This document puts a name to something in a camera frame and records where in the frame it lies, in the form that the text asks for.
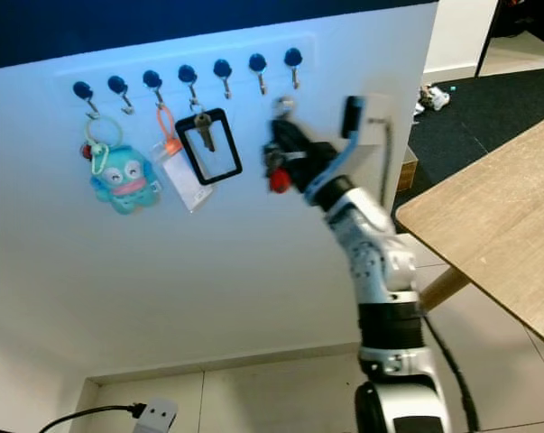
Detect cardboard box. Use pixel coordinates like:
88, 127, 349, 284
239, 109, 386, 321
395, 149, 420, 193

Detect keys with red fob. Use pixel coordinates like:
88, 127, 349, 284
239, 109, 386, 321
263, 96, 300, 197

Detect white power strip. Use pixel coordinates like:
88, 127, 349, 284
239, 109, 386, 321
132, 397, 180, 433

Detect black power cable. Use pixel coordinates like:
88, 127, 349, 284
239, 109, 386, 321
37, 403, 149, 433

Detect white hook rail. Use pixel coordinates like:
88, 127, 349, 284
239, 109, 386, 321
55, 36, 318, 104

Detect clear badge with orange strap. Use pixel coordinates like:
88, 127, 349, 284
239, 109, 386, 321
151, 106, 216, 214

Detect dark carpet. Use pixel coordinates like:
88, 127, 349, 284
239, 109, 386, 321
392, 68, 544, 218

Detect dark metal key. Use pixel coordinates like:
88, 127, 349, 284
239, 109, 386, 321
192, 113, 212, 153

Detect teal plush keychain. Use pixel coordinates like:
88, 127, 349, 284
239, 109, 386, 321
78, 117, 162, 217

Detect wooden table leg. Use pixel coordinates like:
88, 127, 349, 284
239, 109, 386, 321
418, 264, 472, 313

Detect wooden table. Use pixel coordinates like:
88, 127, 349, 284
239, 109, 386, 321
395, 110, 544, 355

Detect pair of light shoes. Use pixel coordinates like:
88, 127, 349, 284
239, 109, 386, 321
416, 84, 452, 115

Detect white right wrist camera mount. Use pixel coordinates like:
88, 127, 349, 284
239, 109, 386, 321
311, 94, 395, 195

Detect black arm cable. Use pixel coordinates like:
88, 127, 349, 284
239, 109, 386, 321
425, 311, 483, 433

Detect black frame card holder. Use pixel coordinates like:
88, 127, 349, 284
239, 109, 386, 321
175, 108, 244, 187

